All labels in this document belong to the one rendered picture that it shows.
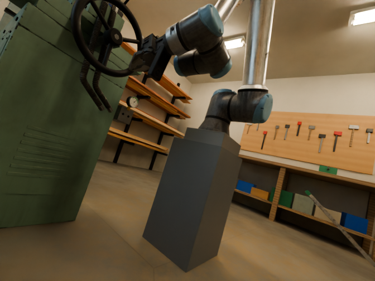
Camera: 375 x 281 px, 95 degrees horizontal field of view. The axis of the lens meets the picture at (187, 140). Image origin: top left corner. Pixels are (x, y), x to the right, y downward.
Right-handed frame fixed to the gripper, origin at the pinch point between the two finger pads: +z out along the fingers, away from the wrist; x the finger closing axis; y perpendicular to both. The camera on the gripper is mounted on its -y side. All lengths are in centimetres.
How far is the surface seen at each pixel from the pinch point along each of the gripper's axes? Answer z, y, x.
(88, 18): 9.2, 17.0, 15.2
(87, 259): 20, -69, -6
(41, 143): 35.5, -27.9, 11.0
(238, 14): -17, 204, -156
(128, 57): 17.1, 23.3, -10.0
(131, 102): 19.2, -0.5, -16.8
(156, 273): 2, -76, -24
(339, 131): -123, 54, -316
